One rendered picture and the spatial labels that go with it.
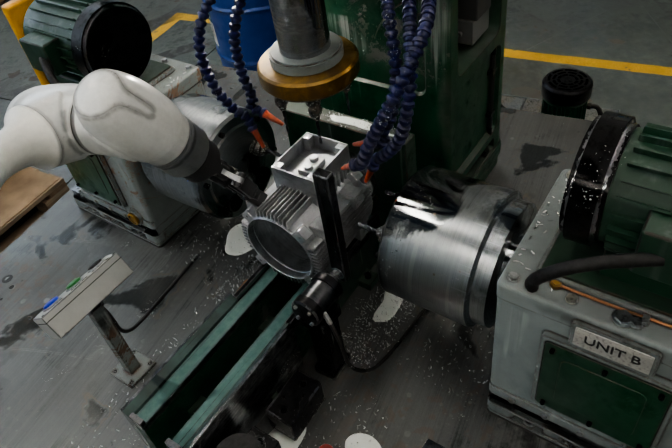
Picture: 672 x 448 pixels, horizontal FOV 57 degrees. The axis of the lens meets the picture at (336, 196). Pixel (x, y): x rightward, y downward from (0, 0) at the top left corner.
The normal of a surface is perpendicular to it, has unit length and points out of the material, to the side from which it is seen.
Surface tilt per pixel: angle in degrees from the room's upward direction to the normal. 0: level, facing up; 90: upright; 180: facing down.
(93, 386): 0
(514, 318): 89
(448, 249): 43
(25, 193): 0
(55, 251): 0
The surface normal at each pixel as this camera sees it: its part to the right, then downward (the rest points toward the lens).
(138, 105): 0.82, 0.04
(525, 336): -0.55, 0.61
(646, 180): -0.46, -0.15
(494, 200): -0.07, -0.79
